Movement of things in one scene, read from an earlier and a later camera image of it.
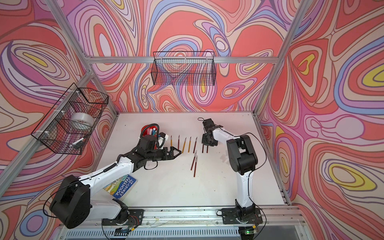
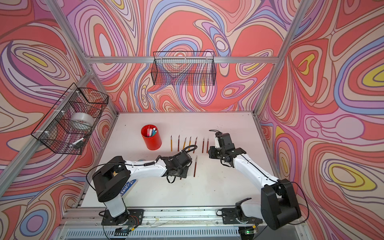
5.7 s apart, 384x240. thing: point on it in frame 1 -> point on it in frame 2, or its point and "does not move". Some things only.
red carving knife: x=195 y=164 does not move
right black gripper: x=204 y=141 -> x=212 y=154
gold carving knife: x=184 y=145 does not move
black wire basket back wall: x=184 y=68 does not move
